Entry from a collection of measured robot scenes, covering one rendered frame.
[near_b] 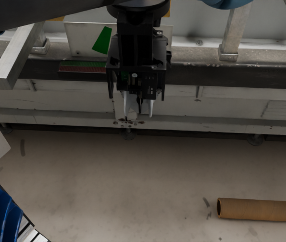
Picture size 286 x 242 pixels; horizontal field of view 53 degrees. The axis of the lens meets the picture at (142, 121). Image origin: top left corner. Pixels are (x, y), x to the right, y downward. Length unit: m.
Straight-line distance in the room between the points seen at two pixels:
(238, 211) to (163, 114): 0.51
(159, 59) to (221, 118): 1.04
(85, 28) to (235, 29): 0.36
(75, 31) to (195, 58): 0.31
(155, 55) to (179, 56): 0.43
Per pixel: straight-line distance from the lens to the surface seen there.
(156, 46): 0.37
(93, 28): 0.74
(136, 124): 1.32
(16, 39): 0.64
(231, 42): 0.77
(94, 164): 1.39
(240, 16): 0.73
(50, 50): 0.84
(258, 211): 1.28
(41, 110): 1.43
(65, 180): 1.38
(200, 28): 0.99
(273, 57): 0.85
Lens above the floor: 1.18
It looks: 51 degrees down
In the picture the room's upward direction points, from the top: straight up
